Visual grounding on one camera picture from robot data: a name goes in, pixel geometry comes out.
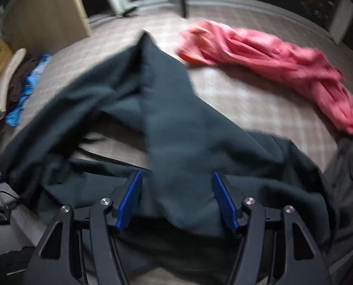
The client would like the cream folded cloth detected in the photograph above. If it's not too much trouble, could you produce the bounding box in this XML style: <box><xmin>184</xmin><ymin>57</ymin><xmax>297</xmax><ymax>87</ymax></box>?
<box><xmin>0</xmin><ymin>48</ymin><xmax>26</xmax><ymax>120</ymax></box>

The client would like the pink garment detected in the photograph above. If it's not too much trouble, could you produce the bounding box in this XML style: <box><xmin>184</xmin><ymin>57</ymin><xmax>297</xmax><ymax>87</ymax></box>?
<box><xmin>176</xmin><ymin>21</ymin><xmax>353</xmax><ymax>134</ymax></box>

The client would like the light wooden board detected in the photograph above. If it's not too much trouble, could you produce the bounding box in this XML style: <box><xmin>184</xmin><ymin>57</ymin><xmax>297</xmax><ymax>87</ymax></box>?
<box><xmin>1</xmin><ymin>0</ymin><xmax>91</xmax><ymax>54</ymax></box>

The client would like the dark grey garment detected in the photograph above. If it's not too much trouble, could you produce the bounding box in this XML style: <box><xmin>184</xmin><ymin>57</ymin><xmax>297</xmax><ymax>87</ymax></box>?
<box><xmin>324</xmin><ymin>137</ymin><xmax>353</xmax><ymax>265</ymax></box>

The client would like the plaid beige tablecloth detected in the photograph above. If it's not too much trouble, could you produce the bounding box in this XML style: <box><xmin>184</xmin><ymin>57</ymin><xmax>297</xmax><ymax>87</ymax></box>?
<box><xmin>0</xmin><ymin>4</ymin><xmax>353</xmax><ymax>285</ymax></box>

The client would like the blue folded cloth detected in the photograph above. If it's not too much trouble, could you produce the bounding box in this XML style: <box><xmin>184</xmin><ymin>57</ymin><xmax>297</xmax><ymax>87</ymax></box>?
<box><xmin>5</xmin><ymin>54</ymin><xmax>52</xmax><ymax>127</ymax></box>

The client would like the dark brown folded cloth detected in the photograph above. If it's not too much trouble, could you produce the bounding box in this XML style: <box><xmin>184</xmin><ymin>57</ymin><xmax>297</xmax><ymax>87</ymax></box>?
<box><xmin>7</xmin><ymin>56</ymin><xmax>41</xmax><ymax>106</ymax></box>

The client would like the dark green jacket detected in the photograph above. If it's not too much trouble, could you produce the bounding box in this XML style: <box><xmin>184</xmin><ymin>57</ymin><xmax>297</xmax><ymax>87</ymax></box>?
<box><xmin>0</xmin><ymin>34</ymin><xmax>338</xmax><ymax>278</ymax></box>

